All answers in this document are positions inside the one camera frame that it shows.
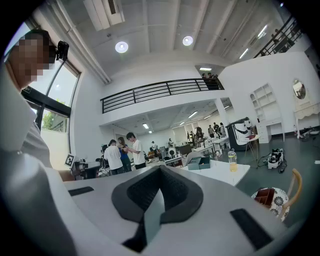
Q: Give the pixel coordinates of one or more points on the white marble table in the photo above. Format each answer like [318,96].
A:
[15,130]

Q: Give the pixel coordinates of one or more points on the orange sofa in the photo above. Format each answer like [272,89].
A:
[152,154]

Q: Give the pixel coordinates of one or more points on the person's head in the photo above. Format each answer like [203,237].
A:
[27,62]

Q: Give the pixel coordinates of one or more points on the round white side table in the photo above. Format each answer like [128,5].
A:
[257,138]

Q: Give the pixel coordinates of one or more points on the large window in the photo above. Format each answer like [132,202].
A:
[63,85]

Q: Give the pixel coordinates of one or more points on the black balcony railing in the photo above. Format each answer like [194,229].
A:
[134,97]

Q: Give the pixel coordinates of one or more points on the person's left forearm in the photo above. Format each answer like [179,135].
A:
[65,176]

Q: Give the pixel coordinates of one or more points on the black stair railing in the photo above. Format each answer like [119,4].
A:
[287,30]

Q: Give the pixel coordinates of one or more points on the white sink table silver tap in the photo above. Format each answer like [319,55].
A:
[221,140]

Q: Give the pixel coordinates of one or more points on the round ceiling light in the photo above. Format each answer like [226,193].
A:
[187,40]
[121,47]

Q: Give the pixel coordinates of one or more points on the wooden chair patterned cushion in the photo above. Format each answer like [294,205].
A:
[297,190]

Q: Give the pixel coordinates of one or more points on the black and white machine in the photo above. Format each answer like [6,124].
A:
[249,125]
[232,135]

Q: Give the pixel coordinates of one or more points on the red book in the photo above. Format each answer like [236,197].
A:
[250,137]

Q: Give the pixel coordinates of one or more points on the black white floor device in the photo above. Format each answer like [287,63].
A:
[310,132]

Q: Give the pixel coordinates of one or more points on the grey upright panel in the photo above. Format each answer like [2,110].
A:
[162,152]

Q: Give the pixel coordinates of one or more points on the white sink table black tap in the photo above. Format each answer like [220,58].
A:
[202,149]

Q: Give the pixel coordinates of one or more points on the white vanity table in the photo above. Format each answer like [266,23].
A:
[306,110]

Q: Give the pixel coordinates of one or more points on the dark green box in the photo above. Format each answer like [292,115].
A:
[193,165]

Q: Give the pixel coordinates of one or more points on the brown wooden organizer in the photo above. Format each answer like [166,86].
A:
[265,197]

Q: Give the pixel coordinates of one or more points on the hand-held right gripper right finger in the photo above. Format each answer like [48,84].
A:
[195,200]

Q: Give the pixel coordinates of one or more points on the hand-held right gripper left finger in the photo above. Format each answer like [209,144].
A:
[120,200]

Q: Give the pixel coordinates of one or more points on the white shelf cabinet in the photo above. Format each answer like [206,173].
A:
[265,100]

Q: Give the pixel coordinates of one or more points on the dark wooden desk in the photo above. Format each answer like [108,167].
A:
[183,148]

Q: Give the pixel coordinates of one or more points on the white spherical device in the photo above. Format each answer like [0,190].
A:
[172,151]

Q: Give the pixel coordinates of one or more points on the plastic bottle yellow liquid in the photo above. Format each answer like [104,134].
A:
[233,165]

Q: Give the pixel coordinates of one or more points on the oval mirror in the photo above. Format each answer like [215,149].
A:
[299,90]

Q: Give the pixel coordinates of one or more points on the white brown low table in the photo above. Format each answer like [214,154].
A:
[173,161]

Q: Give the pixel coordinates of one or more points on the ceiling air conditioner unit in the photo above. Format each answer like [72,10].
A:
[105,12]

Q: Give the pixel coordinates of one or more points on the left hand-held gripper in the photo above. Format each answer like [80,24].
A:
[87,168]

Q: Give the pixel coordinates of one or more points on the black head camera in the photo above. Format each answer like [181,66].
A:
[62,50]

